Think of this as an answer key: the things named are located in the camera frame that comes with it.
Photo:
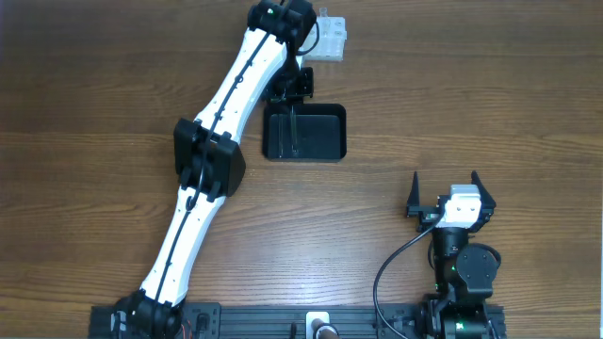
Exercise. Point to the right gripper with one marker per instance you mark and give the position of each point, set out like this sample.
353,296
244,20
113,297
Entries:
426,211

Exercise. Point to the black tray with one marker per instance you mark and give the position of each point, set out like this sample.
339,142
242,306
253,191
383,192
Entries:
320,136

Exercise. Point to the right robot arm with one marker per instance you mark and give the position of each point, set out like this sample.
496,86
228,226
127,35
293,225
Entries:
476,268

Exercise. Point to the clear test tube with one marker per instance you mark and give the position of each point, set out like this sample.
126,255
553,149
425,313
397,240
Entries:
294,136
323,13
281,141

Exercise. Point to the white test tube rack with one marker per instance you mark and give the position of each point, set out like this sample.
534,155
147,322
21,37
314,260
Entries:
332,44

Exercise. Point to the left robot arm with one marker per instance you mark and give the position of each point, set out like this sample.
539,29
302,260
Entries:
245,80

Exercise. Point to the mounting rail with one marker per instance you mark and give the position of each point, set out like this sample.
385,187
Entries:
264,322

